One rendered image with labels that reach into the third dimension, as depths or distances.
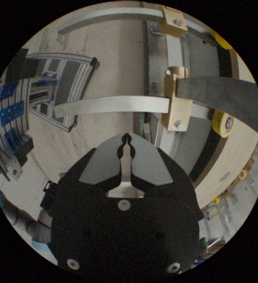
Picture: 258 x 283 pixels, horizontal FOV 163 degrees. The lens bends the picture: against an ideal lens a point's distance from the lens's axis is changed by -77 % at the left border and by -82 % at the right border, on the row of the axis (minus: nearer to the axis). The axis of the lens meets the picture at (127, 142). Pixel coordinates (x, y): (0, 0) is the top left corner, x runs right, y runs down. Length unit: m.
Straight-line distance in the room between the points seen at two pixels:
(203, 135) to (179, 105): 0.25
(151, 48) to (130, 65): 0.71
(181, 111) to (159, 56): 0.24
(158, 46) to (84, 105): 0.33
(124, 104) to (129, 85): 0.86
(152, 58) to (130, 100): 0.23
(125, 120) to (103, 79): 0.54
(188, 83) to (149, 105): 0.08
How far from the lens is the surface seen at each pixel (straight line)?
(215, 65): 0.42
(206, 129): 0.41
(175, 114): 0.19
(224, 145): 0.32
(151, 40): 0.40
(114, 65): 1.08
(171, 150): 0.58
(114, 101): 0.17
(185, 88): 0.16
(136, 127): 0.35
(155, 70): 0.35
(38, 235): 0.35
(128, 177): 0.32
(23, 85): 0.63
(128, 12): 0.28
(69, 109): 0.21
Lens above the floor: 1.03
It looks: 58 degrees down
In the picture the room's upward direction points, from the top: 179 degrees counter-clockwise
